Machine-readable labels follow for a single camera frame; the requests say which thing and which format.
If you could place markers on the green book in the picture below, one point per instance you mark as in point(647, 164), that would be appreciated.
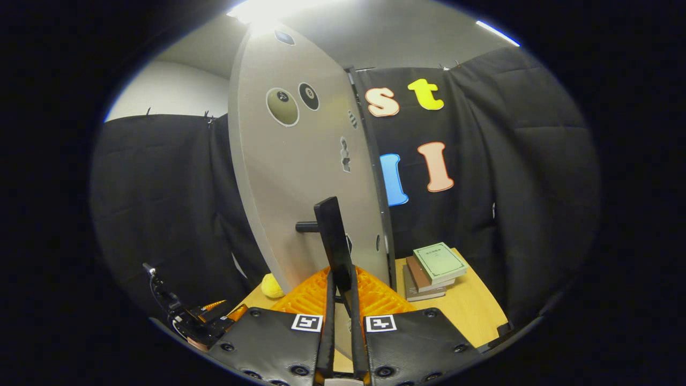
point(439, 262)

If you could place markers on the beige cabinet door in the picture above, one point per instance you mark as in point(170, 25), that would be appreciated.
point(300, 171)

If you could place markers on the black backdrop cloth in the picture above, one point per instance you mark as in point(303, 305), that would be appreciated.
point(509, 161)

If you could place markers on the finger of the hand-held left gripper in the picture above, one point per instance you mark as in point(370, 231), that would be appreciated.
point(237, 312)

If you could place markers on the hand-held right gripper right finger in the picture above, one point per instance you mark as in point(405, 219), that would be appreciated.
point(358, 348)

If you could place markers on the yellow soft ball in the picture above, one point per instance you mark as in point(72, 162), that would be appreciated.
point(271, 287)

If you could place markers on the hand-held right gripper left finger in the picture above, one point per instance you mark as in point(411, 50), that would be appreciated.
point(327, 343)

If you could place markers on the brown book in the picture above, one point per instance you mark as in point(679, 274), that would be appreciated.
point(420, 276)

